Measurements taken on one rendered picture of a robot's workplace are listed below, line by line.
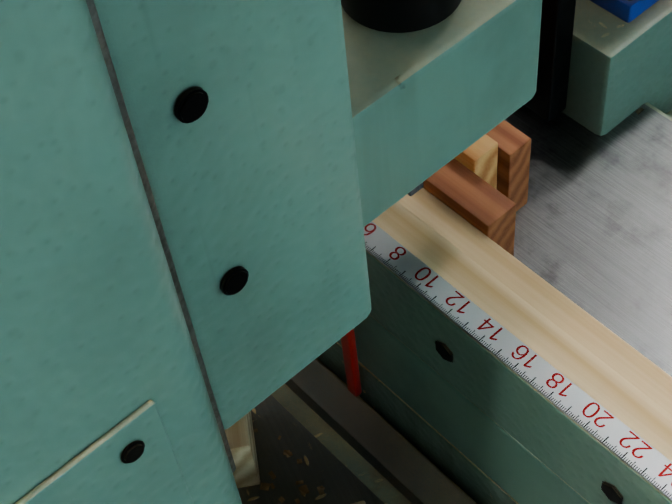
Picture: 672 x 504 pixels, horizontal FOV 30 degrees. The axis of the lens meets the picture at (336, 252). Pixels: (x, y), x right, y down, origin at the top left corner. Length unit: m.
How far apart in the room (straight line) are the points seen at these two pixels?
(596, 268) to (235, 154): 0.30
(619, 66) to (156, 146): 0.36
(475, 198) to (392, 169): 0.10
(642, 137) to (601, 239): 0.08
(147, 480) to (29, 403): 0.07
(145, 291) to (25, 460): 0.06
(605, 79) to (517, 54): 0.13
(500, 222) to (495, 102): 0.08
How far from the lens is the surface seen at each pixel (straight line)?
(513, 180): 0.64
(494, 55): 0.53
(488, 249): 0.60
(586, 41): 0.67
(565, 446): 0.56
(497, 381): 0.56
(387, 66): 0.50
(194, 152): 0.37
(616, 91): 0.69
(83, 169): 0.28
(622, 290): 0.64
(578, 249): 0.65
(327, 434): 0.71
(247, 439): 0.66
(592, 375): 0.55
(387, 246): 0.58
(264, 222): 0.41
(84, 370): 0.33
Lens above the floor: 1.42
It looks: 52 degrees down
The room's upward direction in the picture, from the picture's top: 7 degrees counter-clockwise
